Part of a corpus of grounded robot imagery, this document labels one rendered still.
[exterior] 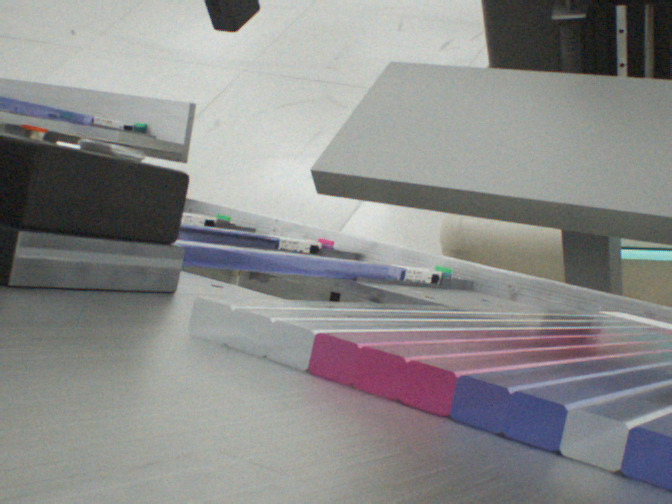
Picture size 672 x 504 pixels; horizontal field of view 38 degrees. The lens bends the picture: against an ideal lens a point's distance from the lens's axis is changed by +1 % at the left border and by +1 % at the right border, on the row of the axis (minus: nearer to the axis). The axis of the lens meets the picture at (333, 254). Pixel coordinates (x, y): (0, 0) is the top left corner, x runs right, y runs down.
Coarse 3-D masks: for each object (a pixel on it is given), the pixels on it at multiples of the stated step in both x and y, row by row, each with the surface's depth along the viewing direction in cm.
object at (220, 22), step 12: (204, 0) 43; (216, 0) 43; (228, 0) 43; (240, 0) 43; (252, 0) 44; (216, 12) 43; (228, 12) 43; (240, 12) 43; (252, 12) 44; (216, 24) 44; (228, 24) 43; (240, 24) 44
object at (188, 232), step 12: (180, 228) 64; (192, 228) 65; (204, 228) 66; (216, 228) 68; (192, 240) 65; (204, 240) 66; (216, 240) 67; (228, 240) 68; (240, 240) 69; (252, 240) 71; (264, 240) 72; (276, 240) 73
